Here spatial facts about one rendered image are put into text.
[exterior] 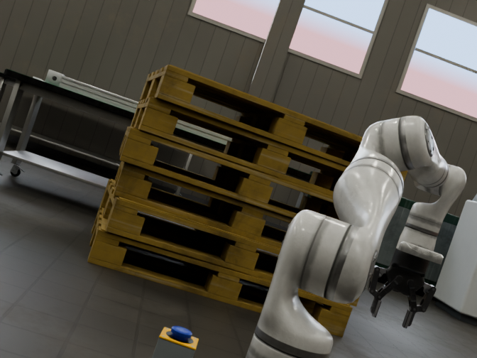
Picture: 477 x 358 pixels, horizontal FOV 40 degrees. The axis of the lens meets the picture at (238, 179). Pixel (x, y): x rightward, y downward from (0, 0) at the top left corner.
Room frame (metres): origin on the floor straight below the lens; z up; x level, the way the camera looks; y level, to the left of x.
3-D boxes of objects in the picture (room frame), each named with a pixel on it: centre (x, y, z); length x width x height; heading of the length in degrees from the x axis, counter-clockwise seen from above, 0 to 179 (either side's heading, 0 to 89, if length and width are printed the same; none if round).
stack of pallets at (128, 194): (3.61, -0.03, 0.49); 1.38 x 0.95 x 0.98; 103
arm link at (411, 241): (1.38, -0.40, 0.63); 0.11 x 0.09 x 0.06; 177
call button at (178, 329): (1.21, 0.01, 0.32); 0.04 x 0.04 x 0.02
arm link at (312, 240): (0.78, -0.12, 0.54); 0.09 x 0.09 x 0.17; 75
